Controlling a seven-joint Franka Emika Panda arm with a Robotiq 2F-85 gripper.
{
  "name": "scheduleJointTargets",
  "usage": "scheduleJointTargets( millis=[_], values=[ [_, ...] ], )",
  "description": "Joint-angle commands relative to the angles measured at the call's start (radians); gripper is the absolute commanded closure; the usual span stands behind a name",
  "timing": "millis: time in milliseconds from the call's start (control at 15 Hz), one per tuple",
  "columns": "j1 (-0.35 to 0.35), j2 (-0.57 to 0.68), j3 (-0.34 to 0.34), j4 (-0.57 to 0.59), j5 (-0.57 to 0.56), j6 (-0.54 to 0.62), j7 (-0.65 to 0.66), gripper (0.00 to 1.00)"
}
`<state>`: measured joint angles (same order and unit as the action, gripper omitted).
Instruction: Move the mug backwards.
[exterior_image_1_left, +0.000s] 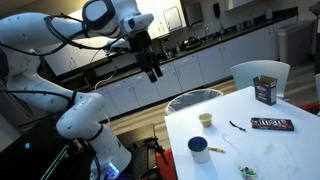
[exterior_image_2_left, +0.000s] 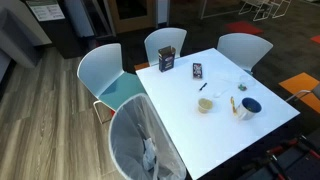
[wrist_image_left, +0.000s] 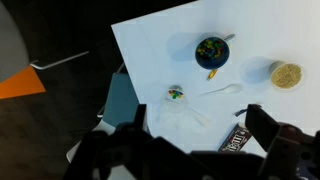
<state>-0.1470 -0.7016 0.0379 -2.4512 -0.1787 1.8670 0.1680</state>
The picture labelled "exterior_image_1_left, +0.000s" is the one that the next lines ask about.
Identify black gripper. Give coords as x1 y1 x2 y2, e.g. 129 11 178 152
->
128 30 164 84

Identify white mug with blue inside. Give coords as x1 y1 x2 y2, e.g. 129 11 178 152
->
187 135 212 165

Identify trash bin with clear bag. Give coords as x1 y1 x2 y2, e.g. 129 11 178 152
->
164 88 225 117

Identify white kitchen base cabinets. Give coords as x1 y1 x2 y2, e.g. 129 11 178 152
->
93 15 299 120

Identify kitchen faucet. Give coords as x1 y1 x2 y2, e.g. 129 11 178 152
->
203 26 212 40

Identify paper towel dispenser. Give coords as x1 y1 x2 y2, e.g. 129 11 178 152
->
184 2 204 28

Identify small cup with beige sauce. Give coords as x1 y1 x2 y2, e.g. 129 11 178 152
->
198 112 214 128

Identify black kitchen countertop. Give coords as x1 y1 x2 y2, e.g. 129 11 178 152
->
83 6 299 93

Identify black soap dispenser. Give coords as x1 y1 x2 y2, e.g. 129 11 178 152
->
213 2 222 19

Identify white chair with teal seat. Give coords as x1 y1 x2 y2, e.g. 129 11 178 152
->
230 59 291 100

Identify black marker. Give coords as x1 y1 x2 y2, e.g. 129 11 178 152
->
228 120 247 132

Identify clear plastic spoon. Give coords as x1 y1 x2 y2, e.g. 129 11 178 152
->
221 132 241 154

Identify open blue cardboard box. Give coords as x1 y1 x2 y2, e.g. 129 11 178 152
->
252 75 279 106

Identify brown candy box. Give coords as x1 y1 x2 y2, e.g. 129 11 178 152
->
250 116 295 132

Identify clear cup with candies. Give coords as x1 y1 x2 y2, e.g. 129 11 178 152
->
238 156 260 180

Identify grey waste container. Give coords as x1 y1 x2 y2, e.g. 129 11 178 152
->
277 19 317 68

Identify white cable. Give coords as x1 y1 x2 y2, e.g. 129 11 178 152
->
94 69 118 92

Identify red handled clamp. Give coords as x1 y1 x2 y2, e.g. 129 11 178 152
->
142 134 170 166

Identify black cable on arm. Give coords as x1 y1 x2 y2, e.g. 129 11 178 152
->
0 88 78 105
0 13 134 57

